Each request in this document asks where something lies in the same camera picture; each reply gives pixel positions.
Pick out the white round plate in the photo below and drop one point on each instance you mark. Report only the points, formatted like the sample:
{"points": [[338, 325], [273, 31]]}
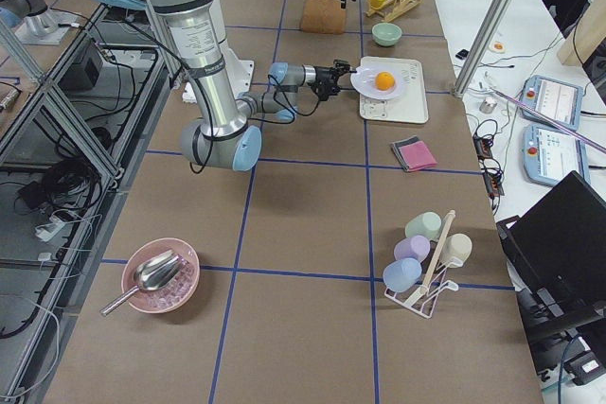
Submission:
{"points": [[363, 82]]}

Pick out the orange fruit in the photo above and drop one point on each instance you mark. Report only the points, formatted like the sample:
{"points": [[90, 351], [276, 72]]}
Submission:
{"points": [[384, 81]]}

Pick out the cream bear print tray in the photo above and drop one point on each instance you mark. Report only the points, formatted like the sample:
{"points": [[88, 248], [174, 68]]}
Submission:
{"points": [[404, 102]]}

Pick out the brown wooden cutting board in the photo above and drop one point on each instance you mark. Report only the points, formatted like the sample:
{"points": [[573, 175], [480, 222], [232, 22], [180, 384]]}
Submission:
{"points": [[323, 17]]}

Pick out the green ceramic bowl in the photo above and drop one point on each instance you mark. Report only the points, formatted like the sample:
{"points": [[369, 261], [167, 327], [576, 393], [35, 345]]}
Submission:
{"points": [[386, 34]]}

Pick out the grey cleaning cloth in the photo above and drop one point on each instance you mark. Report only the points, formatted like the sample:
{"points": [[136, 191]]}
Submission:
{"points": [[395, 148]]}

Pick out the pink cleaning cloth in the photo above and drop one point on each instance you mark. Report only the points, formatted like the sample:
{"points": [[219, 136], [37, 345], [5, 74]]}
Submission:
{"points": [[417, 156]]}

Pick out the small metal weight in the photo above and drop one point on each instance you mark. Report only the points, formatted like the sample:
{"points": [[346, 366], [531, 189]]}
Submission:
{"points": [[488, 105]]}

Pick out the fried egg toy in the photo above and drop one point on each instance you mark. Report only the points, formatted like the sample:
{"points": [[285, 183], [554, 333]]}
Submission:
{"points": [[497, 47]]}

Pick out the light green tumbler cup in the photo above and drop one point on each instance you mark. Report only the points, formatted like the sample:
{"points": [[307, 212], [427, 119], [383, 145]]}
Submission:
{"points": [[427, 224]]}

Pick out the purple tumbler cup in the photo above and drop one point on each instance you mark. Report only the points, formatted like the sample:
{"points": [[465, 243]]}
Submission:
{"points": [[417, 247]]}

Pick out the beige tumbler cup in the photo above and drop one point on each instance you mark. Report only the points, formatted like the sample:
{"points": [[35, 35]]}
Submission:
{"points": [[457, 246]]}

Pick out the blue tumbler cup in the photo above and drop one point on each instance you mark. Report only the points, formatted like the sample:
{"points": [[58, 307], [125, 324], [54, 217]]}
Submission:
{"points": [[402, 274]]}

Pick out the far blue teach pendant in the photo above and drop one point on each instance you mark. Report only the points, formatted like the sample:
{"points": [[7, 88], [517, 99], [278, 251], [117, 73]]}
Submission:
{"points": [[557, 100]]}

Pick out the blue teach pendant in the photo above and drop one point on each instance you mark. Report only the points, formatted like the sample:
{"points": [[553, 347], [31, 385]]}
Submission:
{"points": [[557, 100], [549, 155]]}

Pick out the near blue teach pendant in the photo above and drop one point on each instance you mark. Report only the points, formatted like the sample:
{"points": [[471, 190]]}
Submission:
{"points": [[549, 155]]}

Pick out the black laptop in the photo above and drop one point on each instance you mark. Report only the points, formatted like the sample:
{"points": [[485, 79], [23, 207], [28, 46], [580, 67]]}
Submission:
{"points": [[558, 249]]}

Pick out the metal scoop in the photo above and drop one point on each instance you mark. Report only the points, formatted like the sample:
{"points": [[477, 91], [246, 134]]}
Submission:
{"points": [[152, 275]]}

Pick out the pink bowl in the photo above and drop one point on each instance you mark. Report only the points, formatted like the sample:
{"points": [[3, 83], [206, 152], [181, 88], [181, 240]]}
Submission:
{"points": [[177, 285]]}

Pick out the aluminium frame post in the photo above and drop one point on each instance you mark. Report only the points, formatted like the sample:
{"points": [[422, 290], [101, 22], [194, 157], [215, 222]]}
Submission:
{"points": [[492, 20]]}

